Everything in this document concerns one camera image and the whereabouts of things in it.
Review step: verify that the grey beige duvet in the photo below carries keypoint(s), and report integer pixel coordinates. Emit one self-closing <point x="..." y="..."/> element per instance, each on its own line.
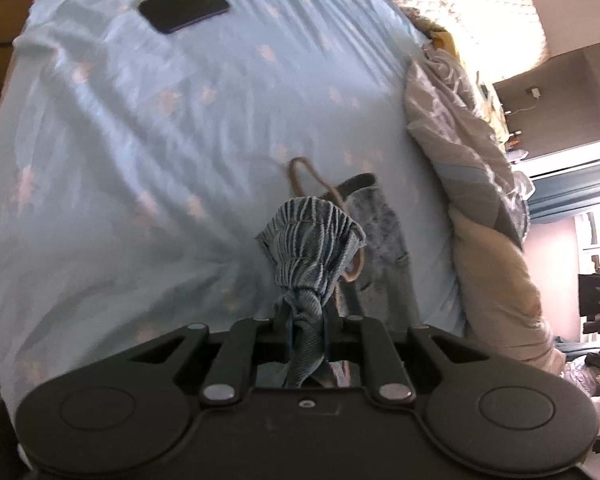
<point x="480" y="240"/>

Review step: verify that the bedside toiletry bottles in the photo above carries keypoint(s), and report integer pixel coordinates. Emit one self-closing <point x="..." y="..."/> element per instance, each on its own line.
<point x="515" y="142"/>

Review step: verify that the yellow pillow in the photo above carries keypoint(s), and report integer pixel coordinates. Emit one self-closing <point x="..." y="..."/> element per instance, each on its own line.
<point x="445" y="40"/>

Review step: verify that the black smartphone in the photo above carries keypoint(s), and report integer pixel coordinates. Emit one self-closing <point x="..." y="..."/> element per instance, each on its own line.
<point x="185" y="7"/>

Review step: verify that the pile of clothes on chair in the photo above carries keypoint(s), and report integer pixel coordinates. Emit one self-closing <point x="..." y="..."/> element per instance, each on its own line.
<point x="595" y="370"/>

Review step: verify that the light blue star-print bed sheet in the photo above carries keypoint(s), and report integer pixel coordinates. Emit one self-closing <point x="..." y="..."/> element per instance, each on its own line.
<point x="130" y="135"/>

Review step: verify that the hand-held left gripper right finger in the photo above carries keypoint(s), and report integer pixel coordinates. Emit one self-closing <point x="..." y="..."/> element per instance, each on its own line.
<point x="375" y="355"/>

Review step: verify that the crumpled light blue cloth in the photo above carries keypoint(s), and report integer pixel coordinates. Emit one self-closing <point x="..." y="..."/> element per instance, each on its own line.
<point x="522" y="195"/>

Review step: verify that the white quilted headboard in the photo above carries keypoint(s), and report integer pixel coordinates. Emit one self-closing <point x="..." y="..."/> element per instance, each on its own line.
<point x="470" y="0"/>

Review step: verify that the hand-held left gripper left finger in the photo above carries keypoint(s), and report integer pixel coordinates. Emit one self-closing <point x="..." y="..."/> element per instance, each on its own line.
<point x="240" y="355"/>

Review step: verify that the white wall charger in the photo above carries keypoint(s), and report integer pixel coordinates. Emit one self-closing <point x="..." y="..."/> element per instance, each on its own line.
<point x="534" y="92"/>

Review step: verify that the blue curtain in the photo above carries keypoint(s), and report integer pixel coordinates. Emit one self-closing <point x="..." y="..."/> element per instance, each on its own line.
<point x="580" y="195"/>

